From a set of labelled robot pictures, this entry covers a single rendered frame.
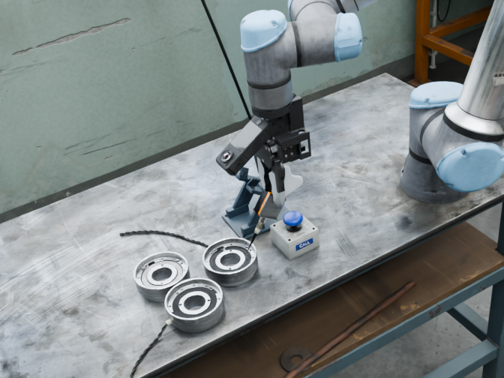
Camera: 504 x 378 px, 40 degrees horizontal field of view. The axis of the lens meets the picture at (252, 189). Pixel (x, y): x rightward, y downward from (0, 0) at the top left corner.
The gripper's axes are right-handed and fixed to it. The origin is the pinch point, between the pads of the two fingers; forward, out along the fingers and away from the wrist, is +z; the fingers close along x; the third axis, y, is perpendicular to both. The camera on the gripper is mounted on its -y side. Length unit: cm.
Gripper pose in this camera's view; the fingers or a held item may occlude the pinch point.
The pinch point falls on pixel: (272, 199)
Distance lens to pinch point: 129.1
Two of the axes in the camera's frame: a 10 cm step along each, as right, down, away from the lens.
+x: -4.5, -4.7, 7.6
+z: 1.2, 8.1, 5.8
